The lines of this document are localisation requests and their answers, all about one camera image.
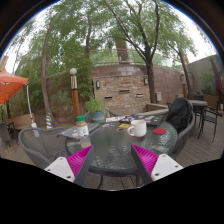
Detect grey wicker chair left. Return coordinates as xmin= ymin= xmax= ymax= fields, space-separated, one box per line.
xmin=18 ymin=127 xmax=70 ymax=169

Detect magazines on table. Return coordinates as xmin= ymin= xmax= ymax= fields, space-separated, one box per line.
xmin=106 ymin=114 xmax=163 ymax=126

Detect black bar stool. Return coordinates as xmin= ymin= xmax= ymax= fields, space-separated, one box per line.
xmin=203 ymin=101 xmax=223 ymax=135

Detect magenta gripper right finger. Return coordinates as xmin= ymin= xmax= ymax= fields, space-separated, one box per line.
xmin=131 ymin=144 xmax=182 ymax=185

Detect striped blue yellow bollard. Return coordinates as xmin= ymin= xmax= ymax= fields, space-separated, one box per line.
xmin=46 ymin=113 xmax=53 ymax=129

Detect round glass patio table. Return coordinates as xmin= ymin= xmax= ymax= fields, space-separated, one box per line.
xmin=65 ymin=114 xmax=179 ymax=190

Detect grey wicker chair right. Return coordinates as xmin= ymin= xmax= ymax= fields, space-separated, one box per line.
xmin=168 ymin=115 xmax=195 ymax=159

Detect white ceramic mug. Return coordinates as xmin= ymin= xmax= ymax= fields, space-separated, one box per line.
xmin=127 ymin=120 xmax=147 ymax=137

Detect red round coaster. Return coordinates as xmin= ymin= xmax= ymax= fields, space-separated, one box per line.
xmin=153 ymin=128 xmax=167 ymax=135

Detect potted green plant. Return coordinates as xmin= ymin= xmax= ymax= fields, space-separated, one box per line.
xmin=85 ymin=96 xmax=105 ymax=123

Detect clear bottle green cap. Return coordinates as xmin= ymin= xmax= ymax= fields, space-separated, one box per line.
xmin=76 ymin=116 xmax=89 ymax=137

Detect wooden lamp post globe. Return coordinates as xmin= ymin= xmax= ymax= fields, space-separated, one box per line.
xmin=70 ymin=68 xmax=80 ymax=117

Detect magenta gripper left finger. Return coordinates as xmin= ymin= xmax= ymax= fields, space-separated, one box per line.
xmin=46 ymin=145 xmax=95 ymax=186

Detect yellow card on table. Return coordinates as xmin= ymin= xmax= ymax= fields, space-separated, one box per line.
xmin=119 ymin=124 xmax=130 ymax=128

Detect black tall bar table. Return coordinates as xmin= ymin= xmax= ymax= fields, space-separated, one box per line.
xmin=190 ymin=100 xmax=208 ymax=128

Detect orange canopy tent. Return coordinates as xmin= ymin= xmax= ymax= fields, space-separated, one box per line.
xmin=0 ymin=69 xmax=28 ymax=105

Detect black backpack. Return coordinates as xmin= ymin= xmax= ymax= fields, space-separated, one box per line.
xmin=166 ymin=98 xmax=193 ymax=133

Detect grey wicker chair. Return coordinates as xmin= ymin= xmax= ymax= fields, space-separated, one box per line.
xmin=18 ymin=127 xmax=70 ymax=169
xmin=168 ymin=115 xmax=195 ymax=159

